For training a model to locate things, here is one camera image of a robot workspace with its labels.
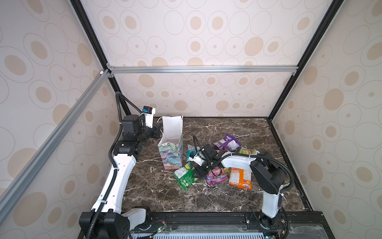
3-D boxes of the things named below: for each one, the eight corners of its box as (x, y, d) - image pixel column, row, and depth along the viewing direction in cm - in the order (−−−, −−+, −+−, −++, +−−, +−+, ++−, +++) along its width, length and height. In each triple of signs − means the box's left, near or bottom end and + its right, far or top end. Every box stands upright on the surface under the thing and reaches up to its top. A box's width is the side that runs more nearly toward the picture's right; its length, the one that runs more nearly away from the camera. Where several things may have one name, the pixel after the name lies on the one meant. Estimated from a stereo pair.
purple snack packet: (225, 157, 99) (226, 153, 96) (213, 146, 105) (214, 142, 102) (239, 147, 105) (240, 143, 101) (227, 136, 111) (228, 132, 107)
